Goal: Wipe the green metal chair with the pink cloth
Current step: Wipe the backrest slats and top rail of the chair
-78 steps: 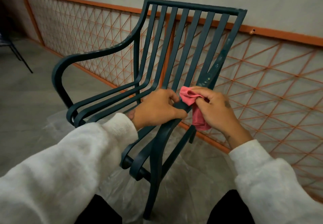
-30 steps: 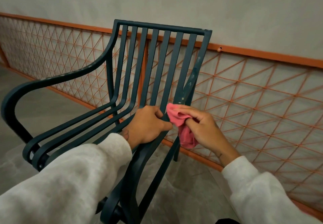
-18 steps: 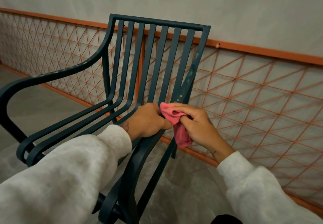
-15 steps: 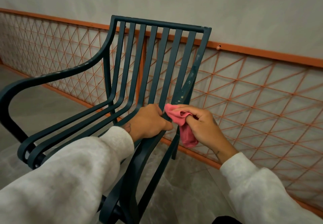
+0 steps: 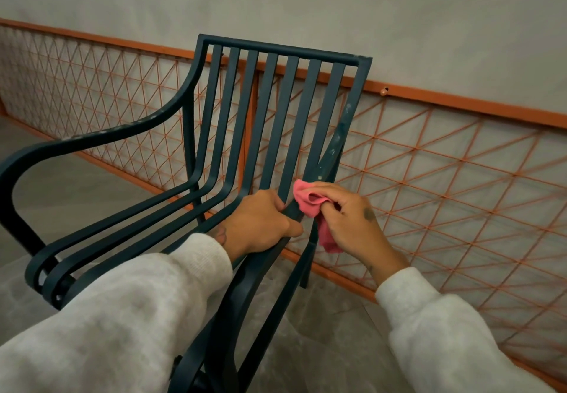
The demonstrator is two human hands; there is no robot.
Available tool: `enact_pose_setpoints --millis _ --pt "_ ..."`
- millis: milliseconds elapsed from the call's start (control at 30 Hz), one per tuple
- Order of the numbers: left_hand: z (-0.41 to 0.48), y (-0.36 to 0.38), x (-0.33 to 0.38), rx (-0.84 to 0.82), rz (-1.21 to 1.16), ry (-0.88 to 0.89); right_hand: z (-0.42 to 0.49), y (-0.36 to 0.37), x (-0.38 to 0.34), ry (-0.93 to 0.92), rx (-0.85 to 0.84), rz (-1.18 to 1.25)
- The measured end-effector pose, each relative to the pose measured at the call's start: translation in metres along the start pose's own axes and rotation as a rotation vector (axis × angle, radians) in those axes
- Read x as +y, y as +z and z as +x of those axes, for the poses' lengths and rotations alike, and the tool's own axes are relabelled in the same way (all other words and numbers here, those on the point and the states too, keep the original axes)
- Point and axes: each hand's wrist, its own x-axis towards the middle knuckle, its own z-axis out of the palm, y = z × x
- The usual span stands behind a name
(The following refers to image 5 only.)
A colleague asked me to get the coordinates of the pink cleaning cloth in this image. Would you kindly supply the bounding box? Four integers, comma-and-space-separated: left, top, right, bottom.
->
292, 179, 344, 254

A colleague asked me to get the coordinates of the person's right forearm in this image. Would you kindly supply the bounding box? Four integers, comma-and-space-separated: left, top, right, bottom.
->
369, 255, 559, 393

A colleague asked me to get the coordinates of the person's right hand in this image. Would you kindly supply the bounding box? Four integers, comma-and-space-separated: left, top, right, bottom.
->
299, 182, 410, 280

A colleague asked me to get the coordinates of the dark green metal chair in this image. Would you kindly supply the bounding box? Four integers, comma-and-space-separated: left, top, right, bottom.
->
0, 34, 373, 393

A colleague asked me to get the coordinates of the person's left forearm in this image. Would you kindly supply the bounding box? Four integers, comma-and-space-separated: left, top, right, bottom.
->
0, 233, 234, 393

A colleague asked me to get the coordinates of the person's left hand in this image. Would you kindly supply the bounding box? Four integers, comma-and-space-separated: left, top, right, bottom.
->
218, 189, 304, 261

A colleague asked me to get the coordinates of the orange lattice metal railing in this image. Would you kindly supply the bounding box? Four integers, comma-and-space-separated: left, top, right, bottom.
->
0, 18, 567, 391

